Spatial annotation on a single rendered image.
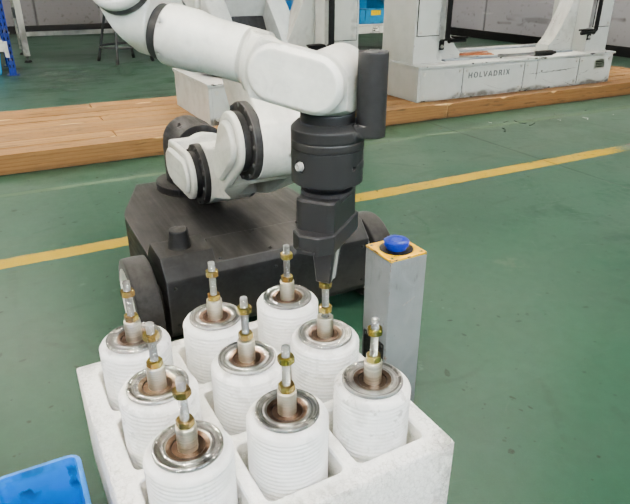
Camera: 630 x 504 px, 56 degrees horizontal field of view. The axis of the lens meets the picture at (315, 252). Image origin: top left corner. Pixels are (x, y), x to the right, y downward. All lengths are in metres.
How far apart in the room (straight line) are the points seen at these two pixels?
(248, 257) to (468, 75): 2.46
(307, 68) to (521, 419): 0.74
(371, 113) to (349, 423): 0.37
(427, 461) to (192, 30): 0.58
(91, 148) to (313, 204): 1.96
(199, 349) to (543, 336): 0.79
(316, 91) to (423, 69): 2.65
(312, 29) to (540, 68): 1.45
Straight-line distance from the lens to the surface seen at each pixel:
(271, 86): 0.67
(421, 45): 3.34
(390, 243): 0.92
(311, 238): 0.70
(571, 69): 4.06
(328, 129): 0.68
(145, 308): 1.16
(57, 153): 2.59
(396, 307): 0.95
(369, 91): 0.68
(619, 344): 1.42
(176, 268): 1.17
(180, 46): 0.74
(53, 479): 0.92
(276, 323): 0.90
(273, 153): 1.05
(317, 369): 0.81
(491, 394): 1.18
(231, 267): 1.19
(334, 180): 0.69
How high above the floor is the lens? 0.71
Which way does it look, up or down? 25 degrees down
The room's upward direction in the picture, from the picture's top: straight up
